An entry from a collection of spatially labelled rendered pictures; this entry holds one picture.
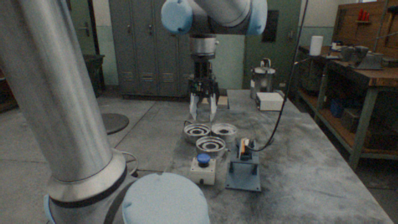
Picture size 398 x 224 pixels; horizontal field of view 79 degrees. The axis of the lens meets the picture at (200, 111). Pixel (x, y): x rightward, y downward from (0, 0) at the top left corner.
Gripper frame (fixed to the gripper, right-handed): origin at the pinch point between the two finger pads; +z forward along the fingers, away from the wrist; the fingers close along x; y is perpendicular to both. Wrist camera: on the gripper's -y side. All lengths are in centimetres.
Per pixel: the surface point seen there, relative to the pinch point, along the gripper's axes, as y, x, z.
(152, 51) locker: -279, -108, 18
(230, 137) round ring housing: -12.4, 9.1, 13.5
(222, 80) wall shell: -329, -5, 71
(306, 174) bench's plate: 4.3, 33.2, 16.3
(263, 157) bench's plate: -3.9, 21.0, 16.3
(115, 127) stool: -58, -62, 35
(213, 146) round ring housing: -6.1, 3.1, 14.4
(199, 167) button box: 11.3, 0.3, 11.8
